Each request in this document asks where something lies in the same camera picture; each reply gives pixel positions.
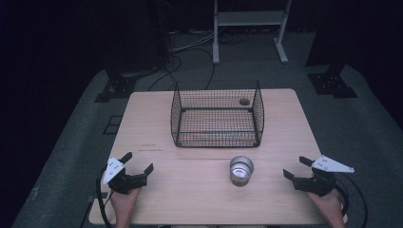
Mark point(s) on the dark rectangular floor hatch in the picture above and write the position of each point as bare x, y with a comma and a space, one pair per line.
112, 125

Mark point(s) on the white metal desk frame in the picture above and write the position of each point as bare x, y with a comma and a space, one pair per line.
250, 18

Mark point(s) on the person's left hand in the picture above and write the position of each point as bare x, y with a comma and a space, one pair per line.
124, 204

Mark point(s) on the metal can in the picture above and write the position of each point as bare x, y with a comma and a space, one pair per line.
241, 171

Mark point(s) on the dark round table grommet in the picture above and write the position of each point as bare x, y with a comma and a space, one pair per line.
244, 101

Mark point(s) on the person's right hand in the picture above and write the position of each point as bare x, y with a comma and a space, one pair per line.
331, 205

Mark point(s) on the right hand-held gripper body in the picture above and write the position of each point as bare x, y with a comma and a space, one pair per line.
316, 183

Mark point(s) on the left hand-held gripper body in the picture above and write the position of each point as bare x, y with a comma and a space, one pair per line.
125, 182

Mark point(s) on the black stand base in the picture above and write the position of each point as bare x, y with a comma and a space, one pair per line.
117, 87
332, 84

